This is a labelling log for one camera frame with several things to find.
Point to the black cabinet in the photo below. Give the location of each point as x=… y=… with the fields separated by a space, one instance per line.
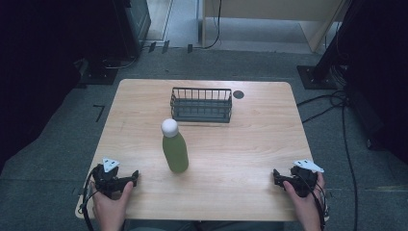
x=128 y=25

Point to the green bottle with white cap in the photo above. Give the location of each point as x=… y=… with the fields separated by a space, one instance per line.
x=174 y=150

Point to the person's left hand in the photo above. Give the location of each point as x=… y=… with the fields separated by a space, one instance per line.
x=110 y=208

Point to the black flat floor base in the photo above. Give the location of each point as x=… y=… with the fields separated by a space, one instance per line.
x=96 y=75

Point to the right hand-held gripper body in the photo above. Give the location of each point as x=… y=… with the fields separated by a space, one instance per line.
x=303 y=179

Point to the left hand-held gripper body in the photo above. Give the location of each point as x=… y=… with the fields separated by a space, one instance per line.
x=107 y=179

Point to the black round table grommet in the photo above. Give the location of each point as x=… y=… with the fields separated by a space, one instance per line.
x=238 y=94

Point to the person's right hand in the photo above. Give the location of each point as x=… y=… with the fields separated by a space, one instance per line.
x=304 y=208

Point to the light wooden furniture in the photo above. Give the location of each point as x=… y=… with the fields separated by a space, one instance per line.
x=272 y=22

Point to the black stand with base plate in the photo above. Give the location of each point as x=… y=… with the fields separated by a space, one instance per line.
x=324 y=64

